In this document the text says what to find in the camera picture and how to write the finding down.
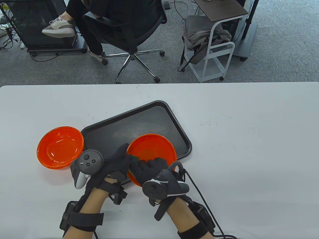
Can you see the person's right hand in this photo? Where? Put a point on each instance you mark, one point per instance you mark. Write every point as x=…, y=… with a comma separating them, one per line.
x=149, y=169

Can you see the green and yellow sponge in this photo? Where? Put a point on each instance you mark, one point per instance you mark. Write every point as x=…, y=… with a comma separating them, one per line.
x=135, y=158

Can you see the grey jacket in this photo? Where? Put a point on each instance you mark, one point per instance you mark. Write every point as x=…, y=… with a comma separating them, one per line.
x=197, y=32

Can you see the black display stand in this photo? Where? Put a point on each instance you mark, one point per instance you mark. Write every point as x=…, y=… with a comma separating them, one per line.
x=32, y=27

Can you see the dark brown serving tray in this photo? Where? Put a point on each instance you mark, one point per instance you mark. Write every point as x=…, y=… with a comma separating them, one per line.
x=139, y=122

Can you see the person's right forearm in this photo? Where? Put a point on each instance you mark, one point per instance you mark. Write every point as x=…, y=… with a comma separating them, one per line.
x=182, y=214

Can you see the white cart with brown top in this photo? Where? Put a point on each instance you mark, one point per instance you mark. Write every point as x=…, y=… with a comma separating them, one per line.
x=224, y=11

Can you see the person's left hand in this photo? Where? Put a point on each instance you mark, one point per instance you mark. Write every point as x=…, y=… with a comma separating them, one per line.
x=112, y=169

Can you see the black office chair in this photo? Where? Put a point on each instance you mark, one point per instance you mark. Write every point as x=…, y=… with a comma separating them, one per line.
x=124, y=32

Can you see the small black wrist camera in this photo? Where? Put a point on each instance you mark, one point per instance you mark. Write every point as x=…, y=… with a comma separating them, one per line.
x=118, y=195

